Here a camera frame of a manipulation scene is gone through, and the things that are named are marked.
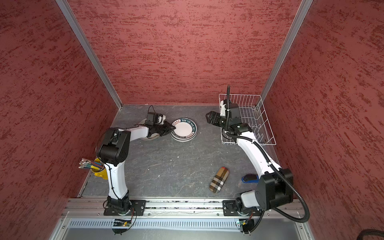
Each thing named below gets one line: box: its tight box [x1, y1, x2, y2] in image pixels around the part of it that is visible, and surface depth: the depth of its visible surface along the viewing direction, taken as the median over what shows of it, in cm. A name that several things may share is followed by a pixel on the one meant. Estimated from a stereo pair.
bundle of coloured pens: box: [78, 158, 105, 170], surface depth 75 cm
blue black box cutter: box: [241, 174, 260, 183], surface depth 85 cm
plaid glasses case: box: [209, 166, 230, 194], surface depth 82 cm
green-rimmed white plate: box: [170, 117, 198, 142], surface depth 103 cm
